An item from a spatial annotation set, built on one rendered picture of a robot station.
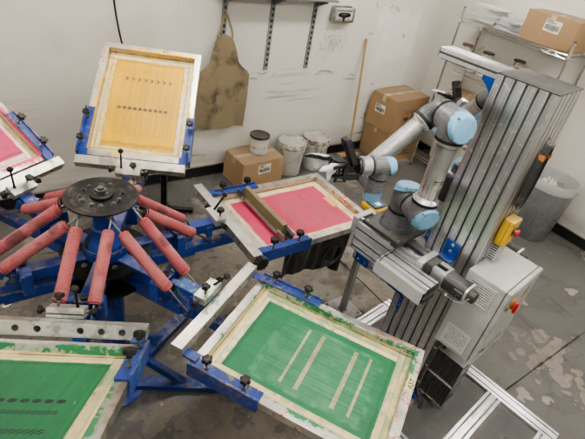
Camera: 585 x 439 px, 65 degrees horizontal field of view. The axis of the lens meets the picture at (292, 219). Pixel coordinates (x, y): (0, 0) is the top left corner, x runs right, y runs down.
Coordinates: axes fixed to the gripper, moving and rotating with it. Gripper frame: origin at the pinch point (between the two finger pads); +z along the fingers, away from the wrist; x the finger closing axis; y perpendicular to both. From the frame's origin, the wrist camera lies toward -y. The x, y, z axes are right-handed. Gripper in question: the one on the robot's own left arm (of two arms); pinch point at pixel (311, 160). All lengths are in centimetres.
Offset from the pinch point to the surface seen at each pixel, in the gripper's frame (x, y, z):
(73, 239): 24, 41, 84
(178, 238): 48, 58, 42
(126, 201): 37, 32, 64
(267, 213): 65, 56, -7
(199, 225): 57, 56, 31
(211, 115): 277, 62, -12
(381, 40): 334, -11, -208
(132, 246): 23, 45, 63
